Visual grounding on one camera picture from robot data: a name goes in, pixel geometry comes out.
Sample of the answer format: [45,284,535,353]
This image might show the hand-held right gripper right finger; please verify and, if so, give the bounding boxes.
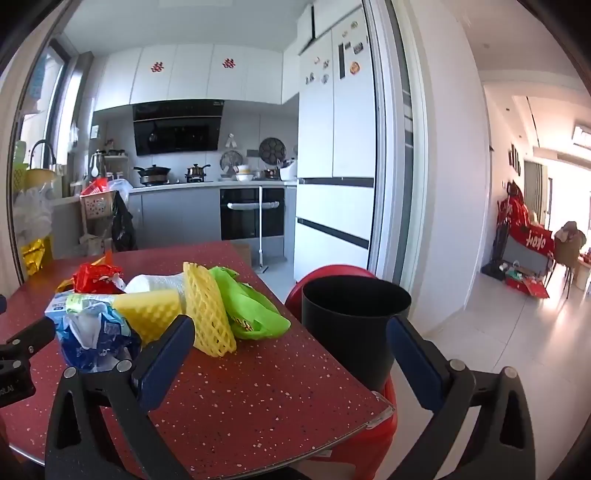
[386,315,550,480]

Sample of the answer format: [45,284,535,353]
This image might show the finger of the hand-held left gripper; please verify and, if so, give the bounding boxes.
[0,316,57,359]

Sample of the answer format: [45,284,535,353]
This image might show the white dotted storage basket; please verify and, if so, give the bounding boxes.
[79,189,116,220]

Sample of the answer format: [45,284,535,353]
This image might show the red plastic stool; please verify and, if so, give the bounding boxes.
[284,264,399,462]

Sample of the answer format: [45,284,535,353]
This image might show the black plastic bag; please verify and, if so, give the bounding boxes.
[111,191,138,252]

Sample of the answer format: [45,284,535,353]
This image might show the yellow foam sheet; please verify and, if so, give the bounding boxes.
[112,290,186,347]

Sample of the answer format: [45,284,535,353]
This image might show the round wire rack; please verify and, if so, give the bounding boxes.
[219,150,244,176]

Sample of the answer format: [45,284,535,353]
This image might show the yellow foam fruit net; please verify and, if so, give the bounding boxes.
[183,261,238,357]

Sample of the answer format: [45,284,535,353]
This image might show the grey curtain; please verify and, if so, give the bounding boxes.
[524,161,550,227]

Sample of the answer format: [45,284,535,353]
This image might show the gold foil bag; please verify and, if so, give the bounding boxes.
[21,235,52,276]

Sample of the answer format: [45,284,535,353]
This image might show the kitchen faucet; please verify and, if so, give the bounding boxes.
[28,139,58,169]

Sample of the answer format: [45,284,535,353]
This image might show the yellow basin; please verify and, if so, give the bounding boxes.
[23,168,56,190]

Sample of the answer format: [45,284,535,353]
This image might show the round dark baking tray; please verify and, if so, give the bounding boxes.
[259,137,287,164]

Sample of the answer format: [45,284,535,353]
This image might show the brown chair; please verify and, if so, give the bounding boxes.
[554,222,587,296]

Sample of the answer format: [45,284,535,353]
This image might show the white upper cabinets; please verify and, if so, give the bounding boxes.
[92,44,301,112]

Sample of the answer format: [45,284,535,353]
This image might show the red printed snack bag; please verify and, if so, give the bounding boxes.
[56,251,126,295]

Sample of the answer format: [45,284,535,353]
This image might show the white air conditioner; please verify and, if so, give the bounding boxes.
[571,121,591,151]

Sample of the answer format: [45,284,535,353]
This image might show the white green wrapper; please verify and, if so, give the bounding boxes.
[65,292,116,311]

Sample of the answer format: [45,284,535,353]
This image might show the black trash bin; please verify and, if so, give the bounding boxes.
[301,276,413,393]

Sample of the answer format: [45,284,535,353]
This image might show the black built-in oven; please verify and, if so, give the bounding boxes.
[220,187,286,241]

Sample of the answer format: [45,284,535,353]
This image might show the green plastic bag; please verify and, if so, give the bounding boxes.
[210,266,292,341]

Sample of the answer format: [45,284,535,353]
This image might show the black range hood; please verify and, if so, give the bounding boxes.
[132,99,225,156]

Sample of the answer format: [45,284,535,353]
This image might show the white refrigerator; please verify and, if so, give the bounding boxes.
[294,4,389,282]

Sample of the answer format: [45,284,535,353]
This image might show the black wok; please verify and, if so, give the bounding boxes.
[134,165,172,185]

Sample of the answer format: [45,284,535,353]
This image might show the blue white plastic packet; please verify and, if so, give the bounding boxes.
[45,295,141,374]

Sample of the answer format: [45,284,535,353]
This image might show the white mop pole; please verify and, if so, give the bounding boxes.
[256,185,271,273]

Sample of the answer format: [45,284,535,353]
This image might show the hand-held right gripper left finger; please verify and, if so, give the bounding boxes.
[45,315,197,480]

